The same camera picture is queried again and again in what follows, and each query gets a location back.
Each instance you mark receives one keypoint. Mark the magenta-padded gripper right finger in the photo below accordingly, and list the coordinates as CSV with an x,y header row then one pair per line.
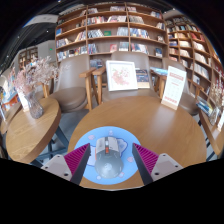
x,y
163,165

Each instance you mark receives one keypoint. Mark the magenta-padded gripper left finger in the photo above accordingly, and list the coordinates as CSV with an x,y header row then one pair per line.
x,y
60,165

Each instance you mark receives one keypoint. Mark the grey computer mouse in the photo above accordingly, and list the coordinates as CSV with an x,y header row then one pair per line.
x,y
108,161

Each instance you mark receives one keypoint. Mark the round blue mouse pad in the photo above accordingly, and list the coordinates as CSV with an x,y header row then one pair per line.
x,y
106,131

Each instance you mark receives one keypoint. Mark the glass vase with pink flowers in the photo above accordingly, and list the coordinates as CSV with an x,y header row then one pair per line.
x,y
33,103

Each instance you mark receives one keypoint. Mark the stack of blue books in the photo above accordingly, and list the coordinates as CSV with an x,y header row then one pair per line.
x,y
204,106

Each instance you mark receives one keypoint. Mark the small white table sign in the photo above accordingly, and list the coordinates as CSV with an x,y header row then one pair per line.
x,y
23,101
221,121

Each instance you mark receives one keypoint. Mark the white sign on wooden base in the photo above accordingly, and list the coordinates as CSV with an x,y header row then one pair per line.
x,y
174,86

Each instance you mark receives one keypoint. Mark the dark upright book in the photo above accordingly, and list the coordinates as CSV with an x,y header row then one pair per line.
x,y
142,78

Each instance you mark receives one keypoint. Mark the stack of light books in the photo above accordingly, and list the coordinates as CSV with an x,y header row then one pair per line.
x,y
159,70

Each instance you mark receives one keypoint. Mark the white framed picture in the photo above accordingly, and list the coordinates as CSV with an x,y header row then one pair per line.
x,y
121,75

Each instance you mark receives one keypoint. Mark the distant wooden bookshelf unit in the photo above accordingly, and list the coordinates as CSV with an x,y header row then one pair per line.
x,y
28,56

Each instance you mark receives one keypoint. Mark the curved wooden bookshelf unit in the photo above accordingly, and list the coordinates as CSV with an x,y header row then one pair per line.
x,y
196,50

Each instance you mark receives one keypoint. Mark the flat wooden bookshelf unit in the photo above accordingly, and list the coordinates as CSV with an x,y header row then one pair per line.
x,y
110,30

